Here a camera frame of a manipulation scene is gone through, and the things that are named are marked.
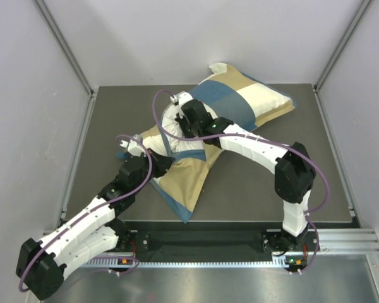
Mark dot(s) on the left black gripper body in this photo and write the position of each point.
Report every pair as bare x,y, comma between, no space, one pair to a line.
158,168

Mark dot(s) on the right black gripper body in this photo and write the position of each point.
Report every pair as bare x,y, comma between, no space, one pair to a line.
191,129

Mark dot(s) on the white pillow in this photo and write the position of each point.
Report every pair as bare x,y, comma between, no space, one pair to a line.
162,143

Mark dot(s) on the checkered blue beige white pillowcase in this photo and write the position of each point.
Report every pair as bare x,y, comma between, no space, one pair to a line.
226,93

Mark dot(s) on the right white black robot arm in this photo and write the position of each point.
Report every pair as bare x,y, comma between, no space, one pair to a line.
293,174

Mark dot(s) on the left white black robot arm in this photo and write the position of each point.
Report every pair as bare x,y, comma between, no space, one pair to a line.
44,265

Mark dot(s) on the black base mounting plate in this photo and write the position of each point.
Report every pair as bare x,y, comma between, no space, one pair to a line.
260,236

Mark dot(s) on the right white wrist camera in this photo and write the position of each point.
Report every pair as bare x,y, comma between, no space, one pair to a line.
180,98

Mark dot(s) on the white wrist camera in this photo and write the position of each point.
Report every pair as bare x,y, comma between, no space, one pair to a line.
180,98
130,146

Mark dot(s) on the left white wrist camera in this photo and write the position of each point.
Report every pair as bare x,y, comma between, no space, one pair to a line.
130,146

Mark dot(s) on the grey slotted cable duct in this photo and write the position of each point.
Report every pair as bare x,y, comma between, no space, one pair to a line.
125,263

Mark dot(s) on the left aluminium frame post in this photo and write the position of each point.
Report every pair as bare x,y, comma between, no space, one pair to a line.
54,28

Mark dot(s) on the aluminium frame post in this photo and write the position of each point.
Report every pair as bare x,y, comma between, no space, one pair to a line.
346,36
54,28

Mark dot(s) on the right aluminium frame post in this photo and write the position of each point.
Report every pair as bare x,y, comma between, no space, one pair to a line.
346,36

